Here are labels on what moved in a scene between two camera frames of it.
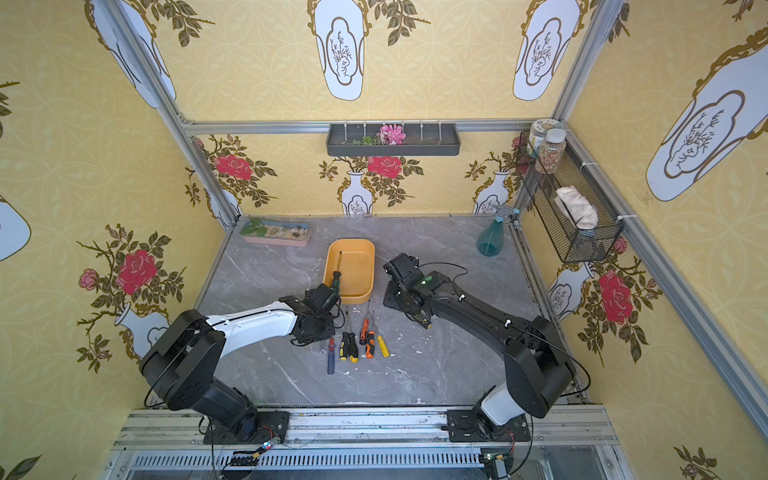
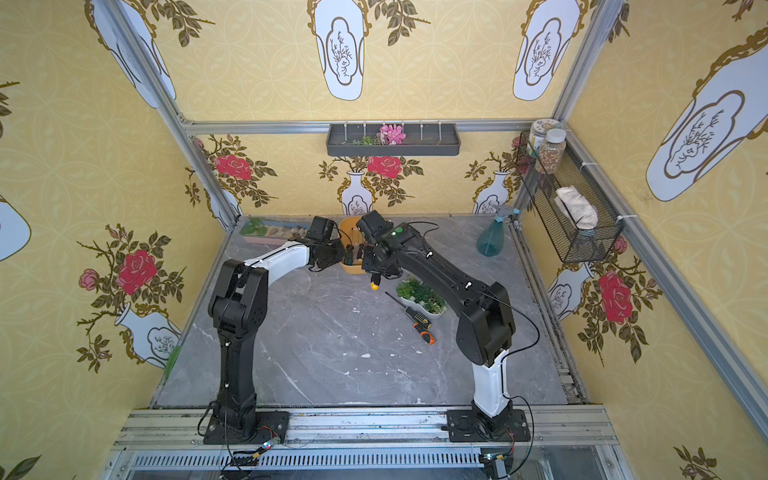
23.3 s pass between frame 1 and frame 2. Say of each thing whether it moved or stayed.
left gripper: moved
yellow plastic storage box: moved
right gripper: moved
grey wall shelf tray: stayed
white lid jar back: stayed
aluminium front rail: stayed
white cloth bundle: stayed
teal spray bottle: stayed
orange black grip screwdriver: moved
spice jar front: stayed
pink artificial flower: stayed
